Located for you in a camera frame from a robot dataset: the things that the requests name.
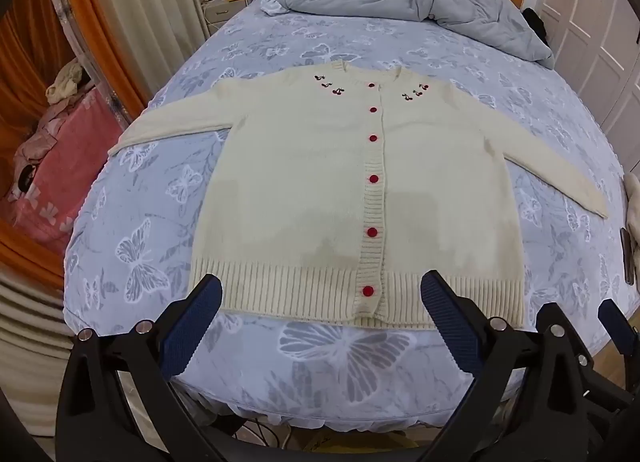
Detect white pleated fabric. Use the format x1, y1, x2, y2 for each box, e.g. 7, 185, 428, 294
0, 267, 76, 413

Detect white wardrobe doors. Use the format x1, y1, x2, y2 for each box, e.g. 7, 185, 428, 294
520, 0, 640, 143

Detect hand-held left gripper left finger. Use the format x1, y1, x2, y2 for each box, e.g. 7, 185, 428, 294
56, 273, 223, 462

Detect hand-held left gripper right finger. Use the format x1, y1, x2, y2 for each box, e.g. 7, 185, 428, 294
420, 269, 596, 462

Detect black cables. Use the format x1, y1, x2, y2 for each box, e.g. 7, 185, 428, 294
220, 412, 311, 443

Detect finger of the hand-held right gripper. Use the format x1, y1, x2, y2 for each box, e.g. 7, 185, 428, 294
597, 298, 640, 359
536, 301, 638, 410

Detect orange curtain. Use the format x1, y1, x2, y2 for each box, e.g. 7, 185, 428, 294
0, 0, 151, 288

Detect cream knit cardigan red buttons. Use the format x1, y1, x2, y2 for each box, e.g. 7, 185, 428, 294
107, 61, 610, 332

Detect pink blanket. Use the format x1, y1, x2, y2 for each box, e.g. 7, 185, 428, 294
7, 89, 123, 233

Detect white nightstand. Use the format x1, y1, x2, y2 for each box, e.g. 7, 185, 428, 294
201, 0, 258, 40

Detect cream plush item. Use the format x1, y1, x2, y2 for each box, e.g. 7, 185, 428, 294
622, 173, 640, 223

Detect cream crumpled cloth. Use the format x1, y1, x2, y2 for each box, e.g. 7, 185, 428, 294
46, 61, 85, 104

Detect bed with butterfly print sheet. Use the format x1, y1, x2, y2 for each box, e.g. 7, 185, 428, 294
62, 0, 640, 430

